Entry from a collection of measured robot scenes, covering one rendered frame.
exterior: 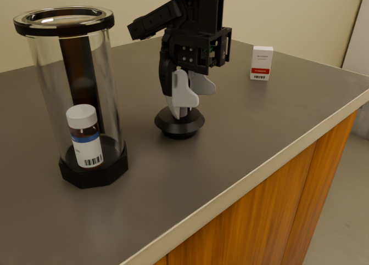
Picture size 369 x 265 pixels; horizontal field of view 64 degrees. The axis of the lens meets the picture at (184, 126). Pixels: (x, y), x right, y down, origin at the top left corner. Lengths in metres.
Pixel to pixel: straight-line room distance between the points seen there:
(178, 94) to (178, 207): 0.18
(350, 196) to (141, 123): 1.58
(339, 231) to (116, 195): 1.45
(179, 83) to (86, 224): 0.24
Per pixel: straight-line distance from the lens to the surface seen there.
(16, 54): 0.97
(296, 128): 0.59
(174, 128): 0.49
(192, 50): 0.43
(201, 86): 0.51
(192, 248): 0.52
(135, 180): 0.44
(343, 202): 1.92
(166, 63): 0.44
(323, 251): 1.64
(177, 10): 0.44
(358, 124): 2.51
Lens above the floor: 1.24
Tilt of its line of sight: 32 degrees down
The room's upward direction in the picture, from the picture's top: straight up
